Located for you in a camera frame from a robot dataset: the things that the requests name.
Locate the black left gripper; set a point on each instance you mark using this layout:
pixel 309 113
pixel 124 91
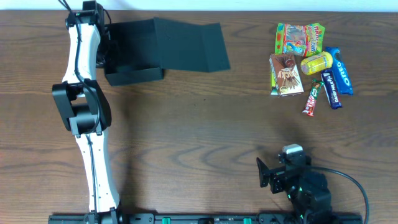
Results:
pixel 104 48

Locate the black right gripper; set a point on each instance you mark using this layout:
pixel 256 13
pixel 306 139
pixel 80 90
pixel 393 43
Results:
pixel 277 178

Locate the black fabric storage box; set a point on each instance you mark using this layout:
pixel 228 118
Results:
pixel 141 51

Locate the blue Oreo pack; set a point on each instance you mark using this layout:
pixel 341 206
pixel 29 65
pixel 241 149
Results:
pixel 342 79

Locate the green gummy worms bag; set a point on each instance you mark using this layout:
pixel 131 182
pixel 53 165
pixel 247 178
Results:
pixel 303 41

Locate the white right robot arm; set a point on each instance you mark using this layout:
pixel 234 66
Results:
pixel 307 190

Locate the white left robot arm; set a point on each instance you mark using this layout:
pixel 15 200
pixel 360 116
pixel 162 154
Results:
pixel 86 113

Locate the green Pretz box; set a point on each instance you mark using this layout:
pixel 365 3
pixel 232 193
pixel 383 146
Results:
pixel 273 84

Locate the brown Pocky box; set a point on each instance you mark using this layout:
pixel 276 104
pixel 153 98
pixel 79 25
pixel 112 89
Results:
pixel 286 74

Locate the red KitKat bar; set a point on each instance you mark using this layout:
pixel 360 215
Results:
pixel 312 98

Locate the purple Dairy Milk bar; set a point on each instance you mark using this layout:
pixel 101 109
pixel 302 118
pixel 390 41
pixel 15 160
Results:
pixel 331 89

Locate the yellow candy jar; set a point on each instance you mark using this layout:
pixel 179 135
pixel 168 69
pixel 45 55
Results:
pixel 316 63

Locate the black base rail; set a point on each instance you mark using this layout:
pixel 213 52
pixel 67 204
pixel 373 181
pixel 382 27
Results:
pixel 149 218

